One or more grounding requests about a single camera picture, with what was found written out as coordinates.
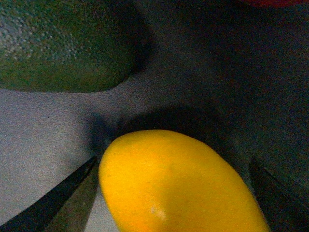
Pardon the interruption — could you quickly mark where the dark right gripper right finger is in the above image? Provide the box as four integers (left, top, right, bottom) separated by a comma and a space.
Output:
249, 157, 309, 232

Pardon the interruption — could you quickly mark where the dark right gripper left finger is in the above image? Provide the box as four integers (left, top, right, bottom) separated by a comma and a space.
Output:
0, 157, 98, 232

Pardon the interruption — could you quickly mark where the yellow mango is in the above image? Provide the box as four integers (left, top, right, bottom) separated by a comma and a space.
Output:
98, 130, 270, 232

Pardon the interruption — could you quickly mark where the green avocado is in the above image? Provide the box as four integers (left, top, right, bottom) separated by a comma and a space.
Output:
0, 0, 153, 93

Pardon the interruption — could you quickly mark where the red apple near front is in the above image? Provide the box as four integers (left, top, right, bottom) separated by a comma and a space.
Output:
240, 0, 309, 8

